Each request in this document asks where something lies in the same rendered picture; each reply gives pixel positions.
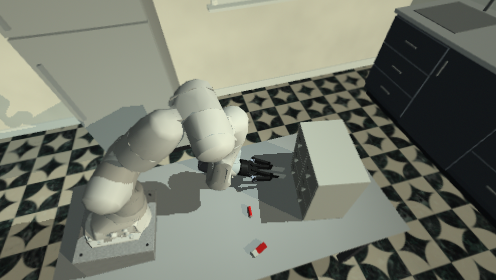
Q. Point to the grey drawer front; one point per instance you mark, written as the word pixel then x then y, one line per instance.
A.
pixel 306 191
pixel 302 145
pixel 297 159
pixel 295 172
pixel 310 175
pixel 301 201

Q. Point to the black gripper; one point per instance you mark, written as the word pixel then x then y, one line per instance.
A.
pixel 253 169

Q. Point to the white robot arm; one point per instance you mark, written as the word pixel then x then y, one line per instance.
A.
pixel 194 106

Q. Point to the small grey chest of drawers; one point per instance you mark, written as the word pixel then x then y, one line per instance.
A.
pixel 339 171

